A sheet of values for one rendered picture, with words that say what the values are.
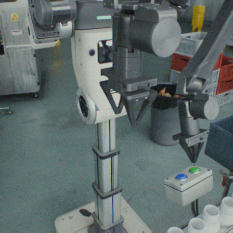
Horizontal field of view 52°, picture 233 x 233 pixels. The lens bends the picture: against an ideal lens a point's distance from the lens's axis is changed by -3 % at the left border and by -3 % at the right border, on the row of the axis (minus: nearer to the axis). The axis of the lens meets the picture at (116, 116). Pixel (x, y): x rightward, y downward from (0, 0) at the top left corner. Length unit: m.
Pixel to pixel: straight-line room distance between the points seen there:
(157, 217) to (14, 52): 3.07
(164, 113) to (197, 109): 1.97
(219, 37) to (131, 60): 0.35
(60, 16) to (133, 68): 0.37
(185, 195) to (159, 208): 1.43
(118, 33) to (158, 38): 0.09
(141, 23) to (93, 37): 0.51
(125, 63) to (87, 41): 0.47
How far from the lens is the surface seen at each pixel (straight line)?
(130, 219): 1.76
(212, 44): 0.73
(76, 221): 1.77
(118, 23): 0.42
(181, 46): 3.23
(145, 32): 0.37
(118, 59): 0.43
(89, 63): 0.91
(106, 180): 1.26
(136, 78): 0.44
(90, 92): 0.96
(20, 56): 4.04
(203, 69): 0.74
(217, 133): 1.48
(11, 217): 2.26
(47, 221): 2.15
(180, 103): 0.75
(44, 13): 0.73
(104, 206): 1.37
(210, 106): 0.70
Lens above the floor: 1.63
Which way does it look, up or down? 28 degrees down
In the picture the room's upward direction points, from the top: straight up
